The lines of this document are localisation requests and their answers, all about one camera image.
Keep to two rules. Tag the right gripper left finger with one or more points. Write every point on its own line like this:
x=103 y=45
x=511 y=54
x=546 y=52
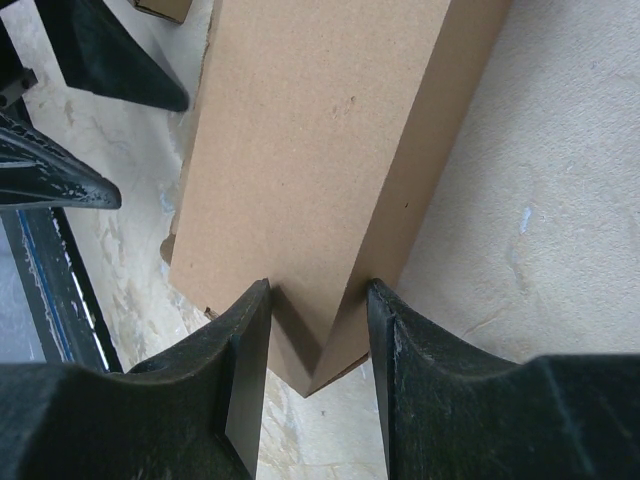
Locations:
x=192 y=411

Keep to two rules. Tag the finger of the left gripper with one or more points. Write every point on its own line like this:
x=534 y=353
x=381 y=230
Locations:
x=95 y=53
x=36 y=172

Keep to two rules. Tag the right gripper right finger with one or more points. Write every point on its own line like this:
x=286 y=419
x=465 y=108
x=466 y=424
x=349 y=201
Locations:
x=449 y=410

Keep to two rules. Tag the small closed cardboard box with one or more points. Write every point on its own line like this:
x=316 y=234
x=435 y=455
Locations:
x=174 y=11

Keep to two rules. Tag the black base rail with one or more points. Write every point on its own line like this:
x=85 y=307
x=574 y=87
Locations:
x=49 y=311

